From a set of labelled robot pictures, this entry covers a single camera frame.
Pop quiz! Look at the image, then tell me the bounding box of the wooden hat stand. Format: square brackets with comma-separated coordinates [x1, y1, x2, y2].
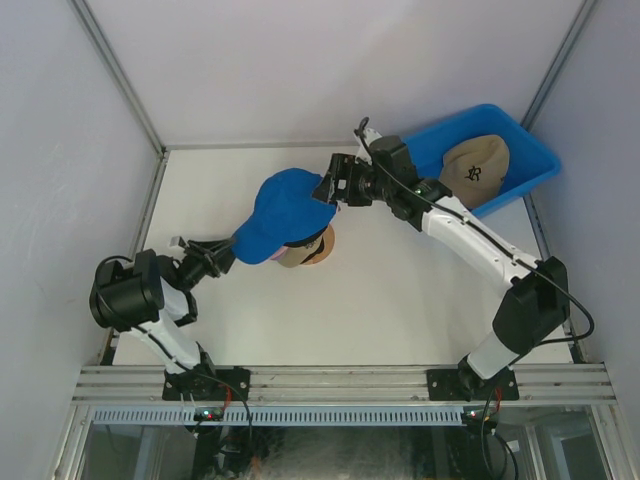
[304, 225, 335, 266]

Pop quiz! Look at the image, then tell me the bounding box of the black baseball cap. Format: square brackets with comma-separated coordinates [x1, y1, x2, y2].
[285, 229, 325, 248]

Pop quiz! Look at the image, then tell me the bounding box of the blue baseball cap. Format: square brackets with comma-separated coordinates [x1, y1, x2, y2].
[232, 168, 337, 265]

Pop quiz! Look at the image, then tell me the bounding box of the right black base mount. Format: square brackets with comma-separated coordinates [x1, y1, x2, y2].
[426, 368, 520, 402]

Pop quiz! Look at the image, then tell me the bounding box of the perforated cable tray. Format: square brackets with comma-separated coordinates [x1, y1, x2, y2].
[92, 405, 464, 427]

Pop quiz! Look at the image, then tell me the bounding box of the aluminium front rail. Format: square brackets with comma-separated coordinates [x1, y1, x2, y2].
[72, 364, 616, 406]

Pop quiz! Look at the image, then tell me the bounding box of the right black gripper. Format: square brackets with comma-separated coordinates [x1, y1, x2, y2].
[312, 153, 393, 208]

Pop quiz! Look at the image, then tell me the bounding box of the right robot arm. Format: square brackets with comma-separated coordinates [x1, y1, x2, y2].
[312, 136, 570, 399]

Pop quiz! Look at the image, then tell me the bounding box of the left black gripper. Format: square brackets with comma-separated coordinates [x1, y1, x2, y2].
[176, 237, 241, 293]

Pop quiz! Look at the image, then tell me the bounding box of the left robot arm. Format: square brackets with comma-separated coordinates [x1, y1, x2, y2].
[89, 236, 236, 400]

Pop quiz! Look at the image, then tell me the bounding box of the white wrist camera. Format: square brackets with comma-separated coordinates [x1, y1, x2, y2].
[168, 236, 186, 249]
[360, 127, 382, 149]

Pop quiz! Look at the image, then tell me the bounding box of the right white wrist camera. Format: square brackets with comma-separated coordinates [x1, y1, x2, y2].
[360, 127, 382, 149]

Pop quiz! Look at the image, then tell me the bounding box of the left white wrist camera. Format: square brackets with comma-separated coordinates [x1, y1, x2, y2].
[168, 236, 186, 249]

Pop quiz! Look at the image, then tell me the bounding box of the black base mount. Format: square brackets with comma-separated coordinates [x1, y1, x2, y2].
[162, 367, 251, 402]
[426, 368, 520, 402]

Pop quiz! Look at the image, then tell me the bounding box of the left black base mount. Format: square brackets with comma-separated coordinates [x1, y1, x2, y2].
[162, 367, 251, 402]

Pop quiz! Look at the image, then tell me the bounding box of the blue plastic bin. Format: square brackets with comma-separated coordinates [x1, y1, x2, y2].
[402, 104, 561, 218]

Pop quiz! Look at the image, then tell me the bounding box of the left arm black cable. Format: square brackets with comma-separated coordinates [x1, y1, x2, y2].
[97, 254, 136, 281]

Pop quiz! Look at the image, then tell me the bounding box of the tan baseball cap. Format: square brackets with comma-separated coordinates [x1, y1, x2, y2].
[276, 237, 324, 268]
[439, 135, 510, 209]

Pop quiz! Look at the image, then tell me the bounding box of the pink baseball cap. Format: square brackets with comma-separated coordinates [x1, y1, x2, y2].
[269, 246, 288, 261]

